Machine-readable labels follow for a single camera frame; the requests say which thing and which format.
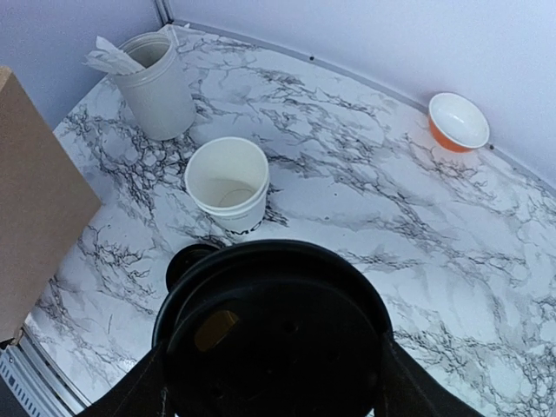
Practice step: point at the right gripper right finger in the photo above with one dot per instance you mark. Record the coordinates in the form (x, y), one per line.
(406, 389)

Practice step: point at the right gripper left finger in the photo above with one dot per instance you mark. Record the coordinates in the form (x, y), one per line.
(141, 392)

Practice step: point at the black plastic cup lid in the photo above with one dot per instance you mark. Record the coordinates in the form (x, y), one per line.
(185, 259)

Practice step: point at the brown paper bag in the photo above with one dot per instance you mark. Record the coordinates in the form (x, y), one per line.
(45, 205)

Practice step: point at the stack of white paper cups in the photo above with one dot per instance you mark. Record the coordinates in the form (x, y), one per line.
(228, 179)

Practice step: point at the orange bowl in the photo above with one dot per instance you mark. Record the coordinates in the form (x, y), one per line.
(456, 123)

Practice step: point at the white canister with stirrers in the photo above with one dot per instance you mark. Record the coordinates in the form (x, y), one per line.
(148, 73)

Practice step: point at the left aluminium frame post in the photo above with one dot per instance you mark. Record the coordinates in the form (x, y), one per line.
(164, 11)

